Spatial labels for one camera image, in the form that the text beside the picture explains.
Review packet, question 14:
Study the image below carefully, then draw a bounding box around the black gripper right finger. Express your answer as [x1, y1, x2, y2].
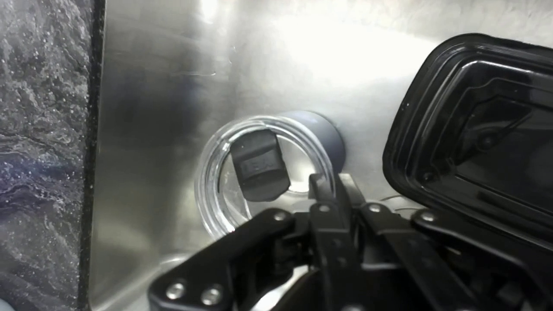
[332, 171, 553, 311]

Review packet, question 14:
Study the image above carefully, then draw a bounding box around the black plastic food container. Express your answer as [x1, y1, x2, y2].
[382, 31, 553, 243]

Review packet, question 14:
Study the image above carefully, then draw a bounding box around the clear lid black slider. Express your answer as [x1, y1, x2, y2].
[194, 112, 337, 240]

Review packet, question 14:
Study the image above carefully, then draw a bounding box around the stainless steel sink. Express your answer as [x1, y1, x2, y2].
[85, 0, 553, 311]

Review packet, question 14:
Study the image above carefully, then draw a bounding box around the dark blue steel thermos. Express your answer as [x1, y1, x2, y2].
[280, 109, 349, 176]

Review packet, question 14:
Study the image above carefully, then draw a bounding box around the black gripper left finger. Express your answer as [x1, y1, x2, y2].
[147, 171, 334, 311]

